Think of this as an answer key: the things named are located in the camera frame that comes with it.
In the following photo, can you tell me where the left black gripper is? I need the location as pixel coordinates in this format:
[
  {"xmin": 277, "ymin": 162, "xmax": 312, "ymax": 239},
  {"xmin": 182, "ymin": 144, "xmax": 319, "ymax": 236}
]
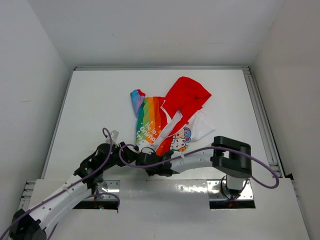
[{"xmin": 101, "ymin": 141, "xmax": 137, "ymax": 171}]

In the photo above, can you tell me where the rainbow red child jacket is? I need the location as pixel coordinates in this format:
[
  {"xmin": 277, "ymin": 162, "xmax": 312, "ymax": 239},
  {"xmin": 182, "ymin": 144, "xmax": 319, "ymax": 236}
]
[{"xmin": 130, "ymin": 76, "xmax": 215, "ymax": 156}]

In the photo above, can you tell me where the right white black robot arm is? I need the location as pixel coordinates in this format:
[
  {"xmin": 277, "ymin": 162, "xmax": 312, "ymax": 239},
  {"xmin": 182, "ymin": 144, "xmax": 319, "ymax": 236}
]
[{"xmin": 135, "ymin": 136, "xmax": 252, "ymax": 200}]

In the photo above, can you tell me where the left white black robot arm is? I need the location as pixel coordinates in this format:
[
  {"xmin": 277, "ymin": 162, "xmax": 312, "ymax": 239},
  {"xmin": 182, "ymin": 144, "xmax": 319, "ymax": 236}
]
[{"xmin": 8, "ymin": 142, "xmax": 138, "ymax": 240}]

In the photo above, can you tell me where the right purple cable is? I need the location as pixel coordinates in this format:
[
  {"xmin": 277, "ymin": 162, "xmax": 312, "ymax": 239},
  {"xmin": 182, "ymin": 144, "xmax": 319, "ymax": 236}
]
[{"xmin": 118, "ymin": 143, "xmax": 280, "ymax": 201}]

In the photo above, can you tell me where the purple cable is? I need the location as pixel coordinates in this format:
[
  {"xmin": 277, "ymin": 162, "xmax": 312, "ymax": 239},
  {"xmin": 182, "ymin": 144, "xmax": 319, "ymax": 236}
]
[
  {"xmin": 118, "ymin": 143, "xmax": 280, "ymax": 201},
  {"xmin": 0, "ymin": 127, "xmax": 121, "ymax": 240}
]

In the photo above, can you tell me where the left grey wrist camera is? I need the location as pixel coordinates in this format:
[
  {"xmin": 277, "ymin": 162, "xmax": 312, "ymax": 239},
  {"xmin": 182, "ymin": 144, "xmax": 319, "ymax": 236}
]
[{"xmin": 105, "ymin": 130, "xmax": 119, "ymax": 147}]

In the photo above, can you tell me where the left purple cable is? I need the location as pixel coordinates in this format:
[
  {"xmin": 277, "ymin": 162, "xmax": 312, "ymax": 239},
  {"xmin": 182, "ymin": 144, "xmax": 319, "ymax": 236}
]
[{"xmin": 0, "ymin": 127, "xmax": 121, "ymax": 240}]

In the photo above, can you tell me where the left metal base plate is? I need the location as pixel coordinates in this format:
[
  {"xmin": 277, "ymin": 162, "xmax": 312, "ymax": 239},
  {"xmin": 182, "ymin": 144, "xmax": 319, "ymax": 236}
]
[{"xmin": 95, "ymin": 180, "xmax": 120, "ymax": 201}]

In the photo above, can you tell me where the metal base plate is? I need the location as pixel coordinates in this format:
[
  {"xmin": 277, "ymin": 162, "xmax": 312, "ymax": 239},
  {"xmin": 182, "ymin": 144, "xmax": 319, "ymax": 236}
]
[
  {"xmin": 207, "ymin": 180, "xmax": 254, "ymax": 201},
  {"xmin": 95, "ymin": 180, "xmax": 120, "ymax": 201}
]

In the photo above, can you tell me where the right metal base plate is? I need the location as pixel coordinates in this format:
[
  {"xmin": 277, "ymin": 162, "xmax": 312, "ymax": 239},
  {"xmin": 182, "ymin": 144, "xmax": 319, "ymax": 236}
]
[{"xmin": 207, "ymin": 180, "xmax": 254, "ymax": 201}]

